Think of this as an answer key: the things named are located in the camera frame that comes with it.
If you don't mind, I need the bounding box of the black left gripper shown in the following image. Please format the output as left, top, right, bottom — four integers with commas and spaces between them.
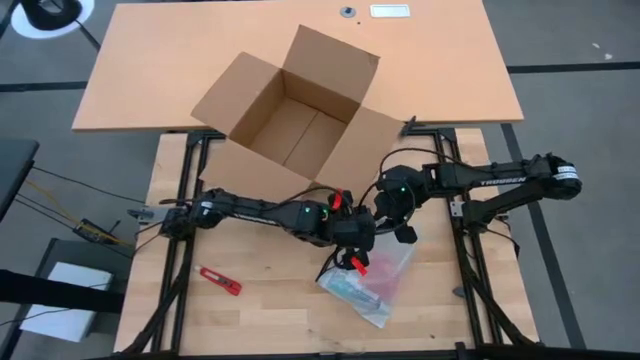
322, 188, 377, 277

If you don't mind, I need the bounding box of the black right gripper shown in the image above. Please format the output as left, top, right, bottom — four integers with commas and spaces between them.
373, 166, 431, 245

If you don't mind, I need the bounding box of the white translucent zip pouch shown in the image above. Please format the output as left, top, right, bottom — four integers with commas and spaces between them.
316, 230, 417, 330

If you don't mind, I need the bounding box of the pink round disc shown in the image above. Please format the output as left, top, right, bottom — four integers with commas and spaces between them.
369, 249, 404, 299

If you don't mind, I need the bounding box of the teal white packet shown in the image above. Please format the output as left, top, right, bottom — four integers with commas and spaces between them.
327, 279, 389, 314

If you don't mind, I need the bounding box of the brown cardboard box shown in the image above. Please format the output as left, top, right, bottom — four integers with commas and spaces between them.
190, 24, 405, 204

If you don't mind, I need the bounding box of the red box cutter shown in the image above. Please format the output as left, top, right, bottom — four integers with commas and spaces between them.
198, 265, 244, 297

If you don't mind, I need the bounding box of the black clamp knob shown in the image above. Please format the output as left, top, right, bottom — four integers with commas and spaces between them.
399, 115, 426, 137

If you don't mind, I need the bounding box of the white desk plate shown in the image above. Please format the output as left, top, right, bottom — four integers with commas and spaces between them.
370, 4, 412, 19

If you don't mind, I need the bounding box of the black power adapter box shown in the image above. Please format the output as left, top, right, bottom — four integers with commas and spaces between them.
73, 218, 120, 246

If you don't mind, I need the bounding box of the light wooden desk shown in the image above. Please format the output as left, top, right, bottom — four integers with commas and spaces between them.
72, 0, 526, 133

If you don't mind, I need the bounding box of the white board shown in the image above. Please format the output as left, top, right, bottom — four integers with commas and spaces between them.
19, 261, 115, 344

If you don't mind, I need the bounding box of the black side table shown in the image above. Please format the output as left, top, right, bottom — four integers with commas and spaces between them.
0, 138, 41, 221

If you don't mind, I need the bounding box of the white round floor base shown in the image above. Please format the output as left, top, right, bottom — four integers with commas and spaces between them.
10, 0, 96, 40

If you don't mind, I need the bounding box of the black stand foot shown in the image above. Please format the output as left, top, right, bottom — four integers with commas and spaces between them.
19, 0, 84, 31

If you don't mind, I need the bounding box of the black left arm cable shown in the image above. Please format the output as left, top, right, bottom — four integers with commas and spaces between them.
279, 184, 351, 211

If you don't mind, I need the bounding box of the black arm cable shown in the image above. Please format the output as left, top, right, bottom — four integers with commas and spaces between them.
357, 146, 461, 236
279, 184, 351, 211

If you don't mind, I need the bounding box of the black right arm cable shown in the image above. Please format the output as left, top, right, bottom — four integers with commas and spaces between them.
357, 146, 461, 236

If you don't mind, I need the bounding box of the black strap bar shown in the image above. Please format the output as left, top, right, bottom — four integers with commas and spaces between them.
0, 268, 126, 315

